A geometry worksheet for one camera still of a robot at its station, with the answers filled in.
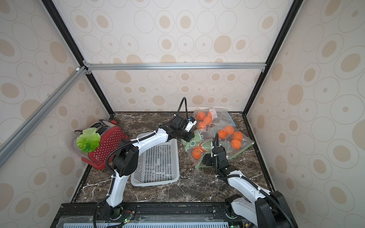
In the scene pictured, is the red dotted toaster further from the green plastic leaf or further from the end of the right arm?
the end of the right arm

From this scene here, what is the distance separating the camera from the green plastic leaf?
0.78 m

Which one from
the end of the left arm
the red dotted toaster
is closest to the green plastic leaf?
the red dotted toaster

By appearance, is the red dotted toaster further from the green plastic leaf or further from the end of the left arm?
the end of the left arm

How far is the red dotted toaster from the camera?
80 cm

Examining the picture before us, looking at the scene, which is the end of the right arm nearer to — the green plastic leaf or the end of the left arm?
the end of the left arm

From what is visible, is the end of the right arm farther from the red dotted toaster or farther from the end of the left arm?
the red dotted toaster
